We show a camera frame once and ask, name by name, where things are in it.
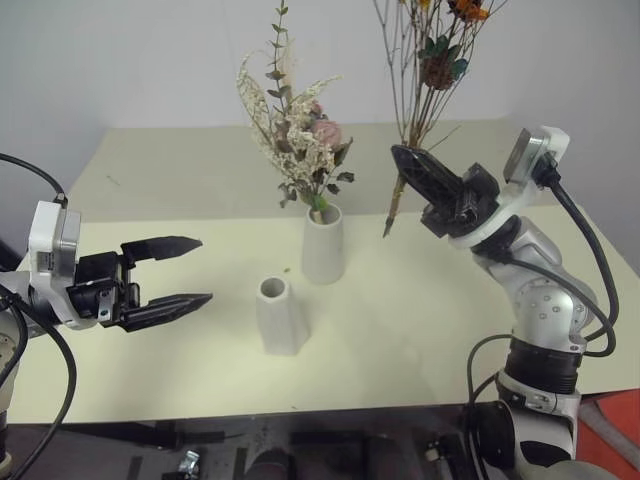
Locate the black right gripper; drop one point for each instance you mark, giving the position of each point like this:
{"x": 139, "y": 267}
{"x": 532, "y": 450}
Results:
{"x": 470, "y": 200}

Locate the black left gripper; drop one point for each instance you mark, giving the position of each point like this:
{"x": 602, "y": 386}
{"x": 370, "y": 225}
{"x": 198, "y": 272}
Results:
{"x": 97, "y": 287}

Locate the brown twig bouquet orange flowers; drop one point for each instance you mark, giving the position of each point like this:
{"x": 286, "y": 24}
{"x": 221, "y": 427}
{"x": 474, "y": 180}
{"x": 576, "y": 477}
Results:
{"x": 436, "y": 70}

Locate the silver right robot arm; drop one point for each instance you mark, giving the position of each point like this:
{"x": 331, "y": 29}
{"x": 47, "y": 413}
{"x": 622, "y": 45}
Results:
{"x": 545, "y": 305}

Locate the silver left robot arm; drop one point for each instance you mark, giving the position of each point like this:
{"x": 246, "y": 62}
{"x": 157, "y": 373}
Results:
{"x": 7, "y": 365}

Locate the faceted white vase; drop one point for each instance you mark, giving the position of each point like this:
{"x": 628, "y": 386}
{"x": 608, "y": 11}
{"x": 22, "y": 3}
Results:
{"x": 280, "y": 325}

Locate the round tapered white vase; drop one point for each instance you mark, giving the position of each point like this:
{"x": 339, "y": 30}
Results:
{"x": 322, "y": 250}

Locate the pale dried bouquet pink flowers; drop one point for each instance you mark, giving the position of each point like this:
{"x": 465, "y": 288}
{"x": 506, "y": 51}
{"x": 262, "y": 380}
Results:
{"x": 295, "y": 135}

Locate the black pointed bar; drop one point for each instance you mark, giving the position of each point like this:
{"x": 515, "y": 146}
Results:
{"x": 150, "y": 434}

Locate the small metal clip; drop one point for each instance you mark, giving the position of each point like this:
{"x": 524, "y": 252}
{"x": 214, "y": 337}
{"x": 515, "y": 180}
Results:
{"x": 189, "y": 461}

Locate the dark rounded cylinder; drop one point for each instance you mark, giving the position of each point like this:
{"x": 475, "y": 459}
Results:
{"x": 272, "y": 465}

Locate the small white knob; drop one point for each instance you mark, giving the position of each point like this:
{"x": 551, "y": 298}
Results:
{"x": 432, "y": 454}

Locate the red box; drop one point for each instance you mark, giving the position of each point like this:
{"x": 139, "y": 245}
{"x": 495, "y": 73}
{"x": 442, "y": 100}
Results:
{"x": 622, "y": 435}

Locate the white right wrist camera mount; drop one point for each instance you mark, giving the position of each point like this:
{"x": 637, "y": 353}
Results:
{"x": 555, "y": 142}

